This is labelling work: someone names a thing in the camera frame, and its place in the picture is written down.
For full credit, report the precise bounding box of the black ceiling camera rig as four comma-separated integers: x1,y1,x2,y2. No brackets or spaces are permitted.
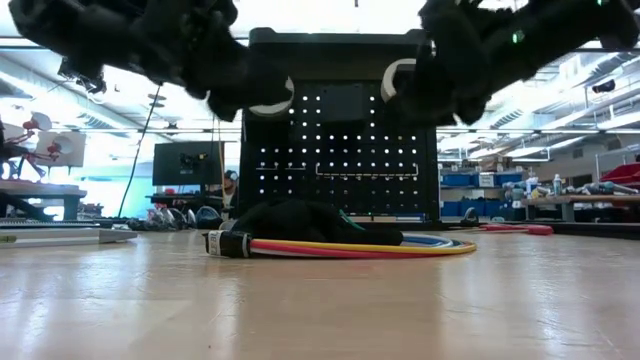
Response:
59,59,108,96

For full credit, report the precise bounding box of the red storage bin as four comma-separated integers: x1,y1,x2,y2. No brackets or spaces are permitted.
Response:
599,162,640,187

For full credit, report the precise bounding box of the black aluminium table frame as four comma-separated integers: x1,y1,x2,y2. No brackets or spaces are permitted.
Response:
0,217,640,240

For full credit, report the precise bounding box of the white board with red print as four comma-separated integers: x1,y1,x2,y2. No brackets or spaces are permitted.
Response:
34,130,87,169

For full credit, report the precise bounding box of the black monitor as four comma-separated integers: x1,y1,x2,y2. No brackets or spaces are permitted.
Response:
152,141,225,187

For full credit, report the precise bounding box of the grey torpedo level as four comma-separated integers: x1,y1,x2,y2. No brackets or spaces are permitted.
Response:
0,227,139,250

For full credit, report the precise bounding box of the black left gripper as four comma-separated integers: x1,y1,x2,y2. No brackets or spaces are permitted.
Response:
189,29,293,123

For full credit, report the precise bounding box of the wooden workbench with clutter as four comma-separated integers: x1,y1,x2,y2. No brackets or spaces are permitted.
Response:
519,193,640,223

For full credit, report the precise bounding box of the red robot figure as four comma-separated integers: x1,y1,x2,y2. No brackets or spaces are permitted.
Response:
0,112,54,181

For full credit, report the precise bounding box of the wooden workbench with dark legs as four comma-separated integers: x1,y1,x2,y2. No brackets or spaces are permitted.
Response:
0,178,89,222

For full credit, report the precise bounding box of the white masking tape roll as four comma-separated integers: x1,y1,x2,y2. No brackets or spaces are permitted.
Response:
380,58,418,104
248,75,296,118

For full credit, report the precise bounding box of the coloured cable bundle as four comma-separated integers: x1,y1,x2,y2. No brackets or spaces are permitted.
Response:
204,229,478,260

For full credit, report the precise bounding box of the person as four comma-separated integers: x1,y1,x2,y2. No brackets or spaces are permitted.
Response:
222,169,241,221

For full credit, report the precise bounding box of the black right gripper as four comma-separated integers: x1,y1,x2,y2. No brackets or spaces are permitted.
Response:
397,0,521,126

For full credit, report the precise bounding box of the black work glove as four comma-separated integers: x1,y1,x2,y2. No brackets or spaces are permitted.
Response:
344,219,404,246
232,198,361,245

